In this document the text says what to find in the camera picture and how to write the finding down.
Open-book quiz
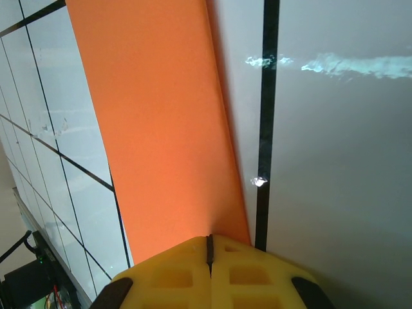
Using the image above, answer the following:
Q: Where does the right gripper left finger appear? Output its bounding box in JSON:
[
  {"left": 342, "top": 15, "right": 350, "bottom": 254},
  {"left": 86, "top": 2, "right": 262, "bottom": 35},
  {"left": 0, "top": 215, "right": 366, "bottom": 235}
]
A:
[{"left": 91, "top": 236, "right": 212, "bottom": 309}]

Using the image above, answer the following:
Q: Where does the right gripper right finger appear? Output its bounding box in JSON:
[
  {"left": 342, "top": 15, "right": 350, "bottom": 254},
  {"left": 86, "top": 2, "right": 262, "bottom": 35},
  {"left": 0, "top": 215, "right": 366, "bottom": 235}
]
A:
[{"left": 211, "top": 234, "right": 336, "bottom": 309}]

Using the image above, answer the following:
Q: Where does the aluminium side rail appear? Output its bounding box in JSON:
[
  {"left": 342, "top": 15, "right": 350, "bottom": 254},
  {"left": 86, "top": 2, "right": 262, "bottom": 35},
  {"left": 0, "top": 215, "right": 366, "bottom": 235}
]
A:
[{"left": 12, "top": 185, "right": 44, "bottom": 236}]

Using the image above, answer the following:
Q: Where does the orange paper sheet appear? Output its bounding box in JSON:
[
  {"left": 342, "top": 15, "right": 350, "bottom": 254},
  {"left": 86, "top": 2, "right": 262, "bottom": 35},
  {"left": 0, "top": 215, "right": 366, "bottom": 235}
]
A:
[{"left": 65, "top": 0, "right": 252, "bottom": 268}]

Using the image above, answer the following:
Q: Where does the left base wires yellow connector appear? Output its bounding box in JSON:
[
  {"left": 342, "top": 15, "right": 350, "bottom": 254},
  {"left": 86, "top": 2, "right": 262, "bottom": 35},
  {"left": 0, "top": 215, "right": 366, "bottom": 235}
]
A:
[{"left": 44, "top": 283, "right": 70, "bottom": 309}]

